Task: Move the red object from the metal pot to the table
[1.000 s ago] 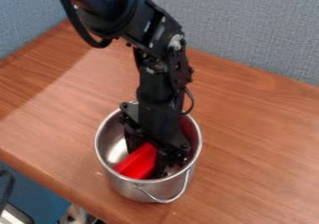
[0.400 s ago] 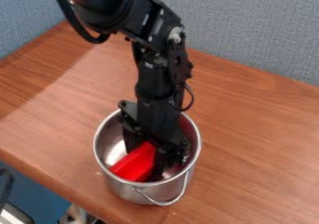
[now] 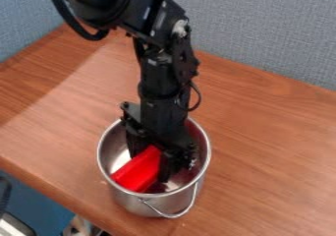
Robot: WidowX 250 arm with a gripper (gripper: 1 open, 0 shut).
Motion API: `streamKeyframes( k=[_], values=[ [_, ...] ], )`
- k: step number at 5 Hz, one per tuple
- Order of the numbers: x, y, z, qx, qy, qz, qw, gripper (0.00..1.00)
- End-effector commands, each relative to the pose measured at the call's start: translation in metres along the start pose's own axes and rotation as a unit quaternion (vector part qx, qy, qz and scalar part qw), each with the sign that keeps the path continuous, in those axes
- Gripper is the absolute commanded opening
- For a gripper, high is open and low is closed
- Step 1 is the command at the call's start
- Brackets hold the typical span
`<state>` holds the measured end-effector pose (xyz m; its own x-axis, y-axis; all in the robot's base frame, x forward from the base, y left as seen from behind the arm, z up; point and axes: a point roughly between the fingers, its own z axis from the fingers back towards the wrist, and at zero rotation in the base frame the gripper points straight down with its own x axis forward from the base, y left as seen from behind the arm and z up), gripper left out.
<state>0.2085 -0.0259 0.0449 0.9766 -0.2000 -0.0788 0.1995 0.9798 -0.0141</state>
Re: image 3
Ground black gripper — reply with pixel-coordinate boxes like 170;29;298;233
121;88;201;183

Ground red rectangular block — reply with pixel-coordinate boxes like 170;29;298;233
111;146;161;193

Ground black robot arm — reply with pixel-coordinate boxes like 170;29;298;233
51;0;201;182

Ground grey box under table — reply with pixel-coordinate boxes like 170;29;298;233
0;213;38;236

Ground metal pot with handle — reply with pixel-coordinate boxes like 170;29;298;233
98;119;211;218

